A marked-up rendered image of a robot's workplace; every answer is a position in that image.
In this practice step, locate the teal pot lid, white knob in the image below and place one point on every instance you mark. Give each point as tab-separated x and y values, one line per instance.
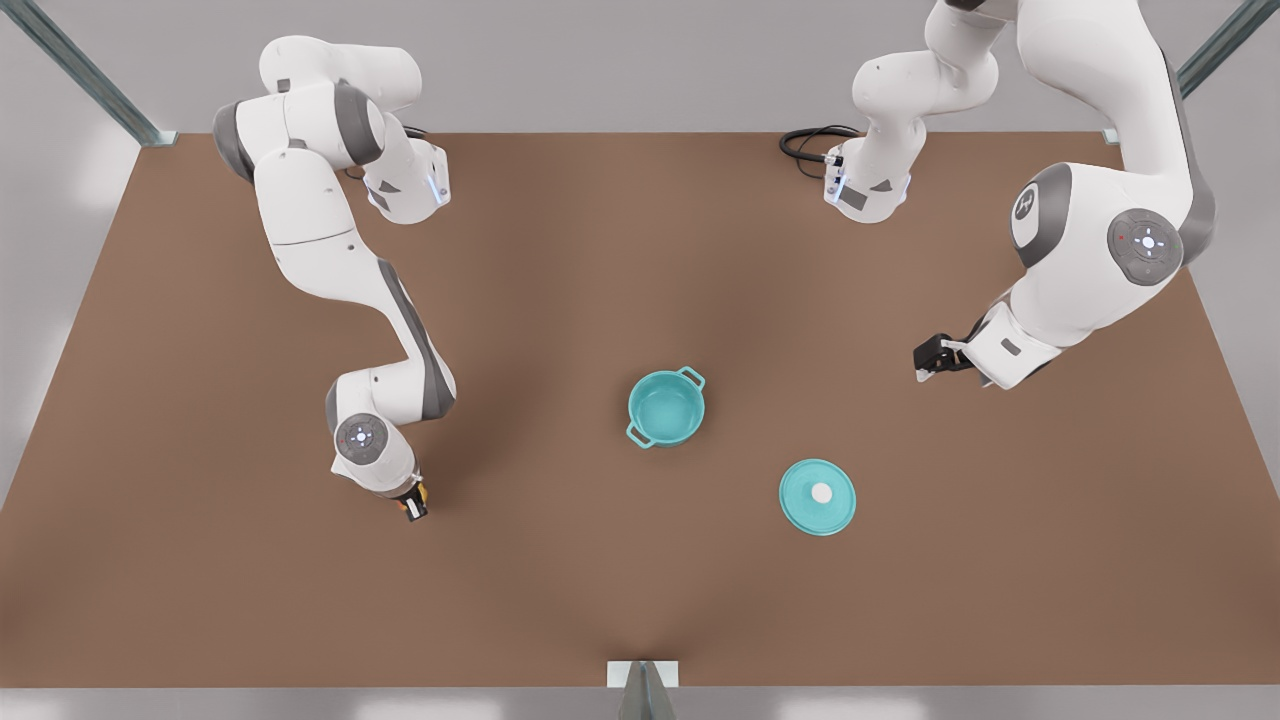
817	497

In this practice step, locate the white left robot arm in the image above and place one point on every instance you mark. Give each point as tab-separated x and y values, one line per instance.
1090	230

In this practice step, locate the silver frame post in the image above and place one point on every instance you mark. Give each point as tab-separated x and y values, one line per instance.
642	688
1215	45
85	75

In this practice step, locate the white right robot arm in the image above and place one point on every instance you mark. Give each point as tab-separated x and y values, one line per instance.
320	230

